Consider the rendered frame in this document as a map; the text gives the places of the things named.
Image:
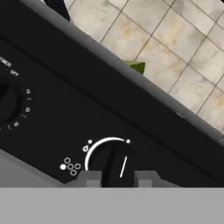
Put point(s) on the black stove control panel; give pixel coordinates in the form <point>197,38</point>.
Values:
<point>87,96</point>

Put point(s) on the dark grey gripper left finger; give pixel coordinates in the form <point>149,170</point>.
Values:
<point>90,178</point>

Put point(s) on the black burner knob white line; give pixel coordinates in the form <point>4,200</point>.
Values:
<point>118,164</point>

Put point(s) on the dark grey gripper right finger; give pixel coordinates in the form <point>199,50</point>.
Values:
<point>145,178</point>

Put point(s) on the green leafy vegetable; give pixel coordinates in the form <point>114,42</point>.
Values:
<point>137,66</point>

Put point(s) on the black timer knob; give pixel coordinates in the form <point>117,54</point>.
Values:
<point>6,103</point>

